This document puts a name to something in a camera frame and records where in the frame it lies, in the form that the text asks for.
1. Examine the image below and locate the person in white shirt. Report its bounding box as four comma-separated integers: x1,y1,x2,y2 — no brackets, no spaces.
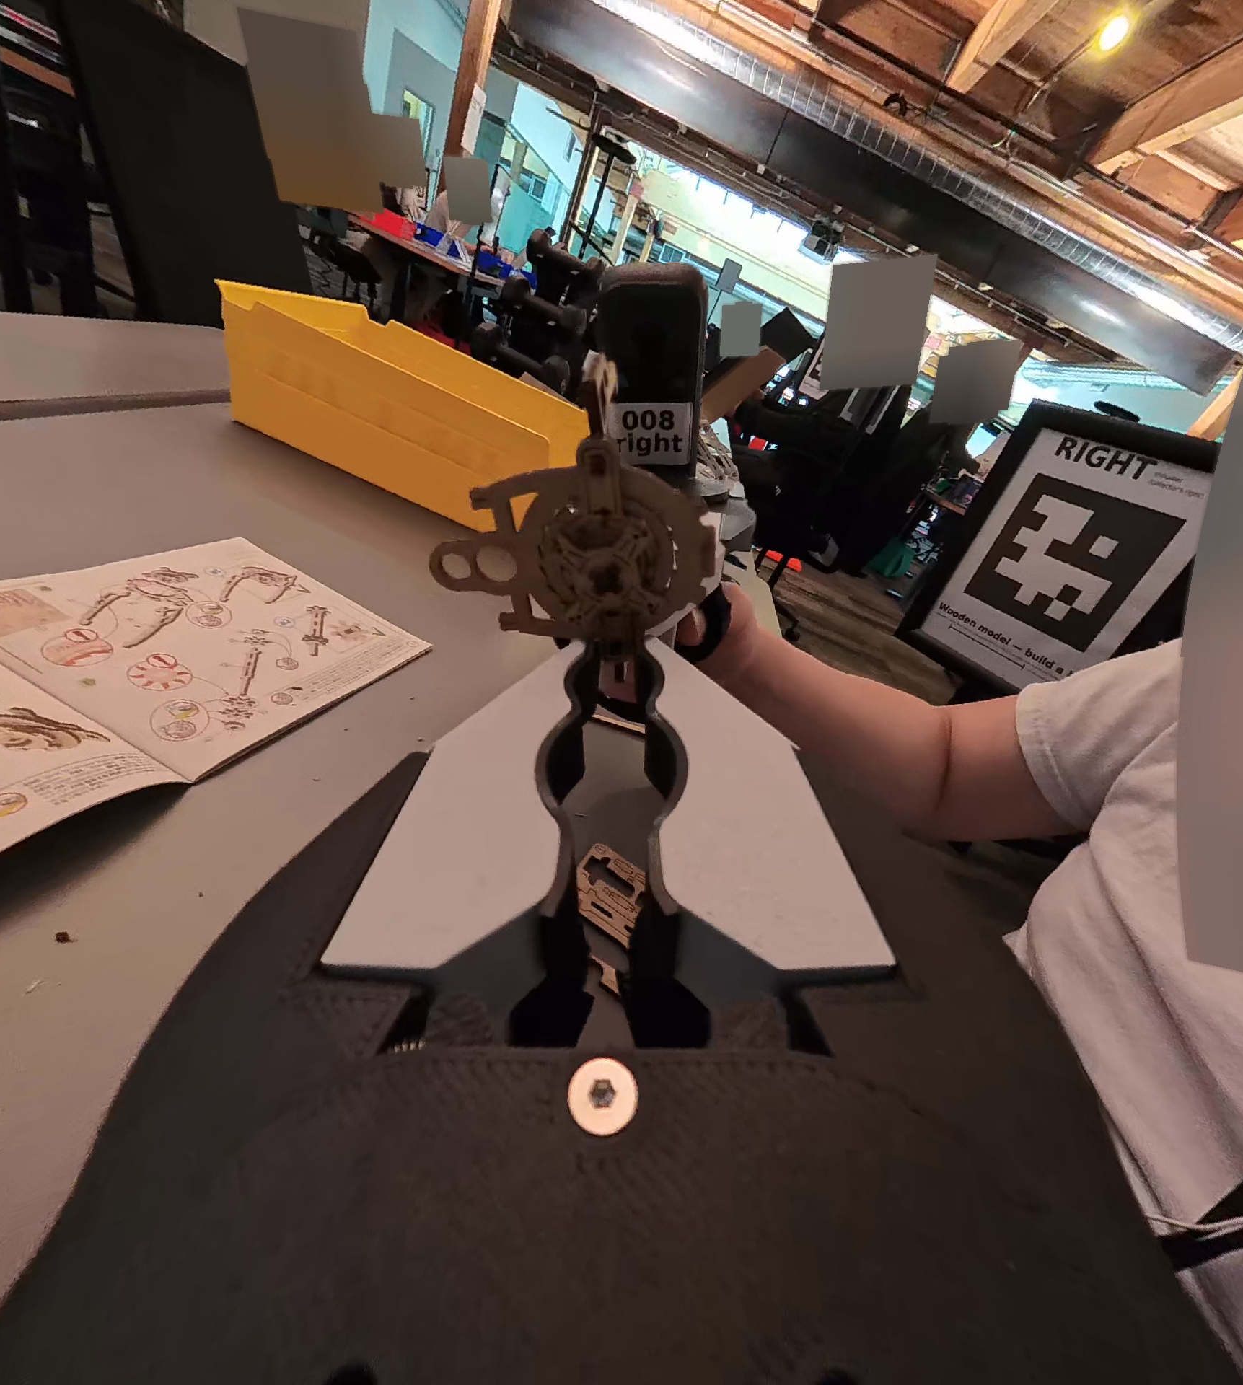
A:
1008,640,1243,1385

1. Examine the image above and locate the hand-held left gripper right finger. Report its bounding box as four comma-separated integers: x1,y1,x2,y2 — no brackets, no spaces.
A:
625,640,898,1048

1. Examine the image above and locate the person's right hand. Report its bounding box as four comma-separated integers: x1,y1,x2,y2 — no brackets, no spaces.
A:
686,589,798,693

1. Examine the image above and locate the silver ceiling duct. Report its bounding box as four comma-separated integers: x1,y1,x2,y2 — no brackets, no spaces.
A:
517,0,1243,327

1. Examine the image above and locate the yellow plastic bin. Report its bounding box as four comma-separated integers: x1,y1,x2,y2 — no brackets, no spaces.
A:
214,280,591,533

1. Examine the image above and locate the person's right forearm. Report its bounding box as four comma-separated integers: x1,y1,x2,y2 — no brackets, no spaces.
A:
761,640,1025,846

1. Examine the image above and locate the framed marker sign with stand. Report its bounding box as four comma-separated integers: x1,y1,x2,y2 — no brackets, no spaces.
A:
895,402,1223,700

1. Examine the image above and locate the dark partition panel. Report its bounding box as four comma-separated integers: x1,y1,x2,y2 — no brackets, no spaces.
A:
59,0,314,330

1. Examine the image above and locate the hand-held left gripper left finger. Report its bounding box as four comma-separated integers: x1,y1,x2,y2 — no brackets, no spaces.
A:
320,640,596,1048

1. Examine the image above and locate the wooden gear wheel model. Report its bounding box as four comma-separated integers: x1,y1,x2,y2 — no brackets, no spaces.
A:
428,358,721,664

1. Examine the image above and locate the thin white cable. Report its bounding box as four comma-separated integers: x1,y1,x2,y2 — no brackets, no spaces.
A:
1144,1203,1243,1241

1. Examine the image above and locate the illustrated instruction booklet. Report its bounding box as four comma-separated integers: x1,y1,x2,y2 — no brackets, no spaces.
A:
0,538,434,900

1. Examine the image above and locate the wooden part with cutouts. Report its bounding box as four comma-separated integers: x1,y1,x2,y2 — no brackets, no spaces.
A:
575,844,654,998

